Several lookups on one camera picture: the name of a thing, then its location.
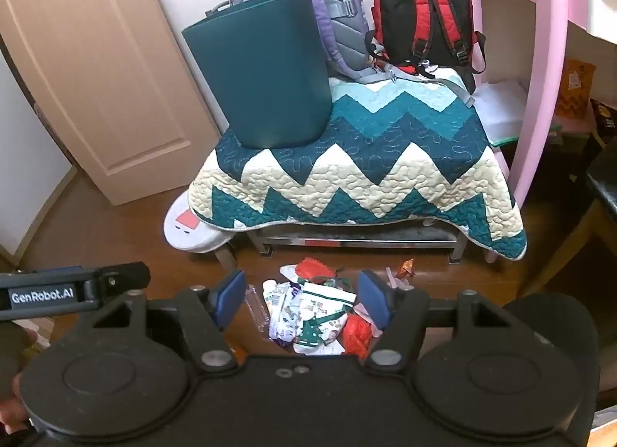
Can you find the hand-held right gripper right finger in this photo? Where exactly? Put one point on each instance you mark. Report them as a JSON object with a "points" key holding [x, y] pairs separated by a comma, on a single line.
{"points": [[373, 300]]}

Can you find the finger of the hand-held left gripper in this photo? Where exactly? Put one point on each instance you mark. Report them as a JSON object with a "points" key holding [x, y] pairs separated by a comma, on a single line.
{"points": [[123, 278]]}

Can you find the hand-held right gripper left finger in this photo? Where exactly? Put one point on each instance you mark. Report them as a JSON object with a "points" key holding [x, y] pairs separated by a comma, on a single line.
{"points": [[229, 300]]}

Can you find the pile of snack wrappers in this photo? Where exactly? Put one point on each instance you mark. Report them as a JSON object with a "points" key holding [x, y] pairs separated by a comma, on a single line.
{"points": [[313, 317]]}

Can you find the orange foam fruit net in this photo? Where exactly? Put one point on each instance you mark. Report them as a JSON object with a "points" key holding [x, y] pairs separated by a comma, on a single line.
{"points": [[313, 266], [356, 331]]}

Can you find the dark teal waste bin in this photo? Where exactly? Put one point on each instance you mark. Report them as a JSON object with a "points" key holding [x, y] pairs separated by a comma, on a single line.
{"points": [[265, 76]]}

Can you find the person's left hand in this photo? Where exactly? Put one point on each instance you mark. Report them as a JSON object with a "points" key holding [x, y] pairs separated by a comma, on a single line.
{"points": [[7, 408]]}

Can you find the gold candy wrapper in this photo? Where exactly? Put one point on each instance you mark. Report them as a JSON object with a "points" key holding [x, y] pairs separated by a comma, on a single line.
{"points": [[407, 268]]}

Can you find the teal cream zigzag quilt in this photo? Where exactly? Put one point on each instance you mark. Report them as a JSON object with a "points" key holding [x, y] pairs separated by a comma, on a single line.
{"points": [[376, 158]]}

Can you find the beige wooden door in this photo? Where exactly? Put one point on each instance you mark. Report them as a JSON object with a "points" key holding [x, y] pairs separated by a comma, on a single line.
{"points": [[101, 76]]}

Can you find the stack of white papers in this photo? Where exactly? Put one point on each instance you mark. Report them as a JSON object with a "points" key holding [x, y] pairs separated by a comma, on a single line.
{"points": [[501, 107]]}

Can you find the crumpled white paper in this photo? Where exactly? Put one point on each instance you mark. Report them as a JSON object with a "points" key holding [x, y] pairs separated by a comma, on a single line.
{"points": [[426, 69]]}

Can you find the dark seat wooden chair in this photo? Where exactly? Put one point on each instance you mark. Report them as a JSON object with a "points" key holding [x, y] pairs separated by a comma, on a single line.
{"points": [[602, 187]]}

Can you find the orange paper bag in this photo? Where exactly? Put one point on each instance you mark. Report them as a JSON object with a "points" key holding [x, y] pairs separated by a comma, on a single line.
{"points": [[576, 88]]}

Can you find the purple grey backpack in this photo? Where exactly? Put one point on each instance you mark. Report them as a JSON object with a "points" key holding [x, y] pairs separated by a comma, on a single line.
{"points": [[337, 8]]}

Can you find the red black backpack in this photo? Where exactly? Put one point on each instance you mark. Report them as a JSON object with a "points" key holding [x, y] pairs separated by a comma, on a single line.
{"points": [[424, 8]]}

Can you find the dark printed box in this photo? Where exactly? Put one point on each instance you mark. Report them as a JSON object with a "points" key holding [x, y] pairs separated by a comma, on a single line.
{"points": [[605, 114]]}

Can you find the pink desk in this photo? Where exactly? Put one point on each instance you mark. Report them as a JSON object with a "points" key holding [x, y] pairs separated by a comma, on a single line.
{"points": [[544, 42]]}

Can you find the metal frame low table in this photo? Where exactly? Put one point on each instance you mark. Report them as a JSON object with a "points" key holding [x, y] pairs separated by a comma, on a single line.
{"points": [[356, 240]]}

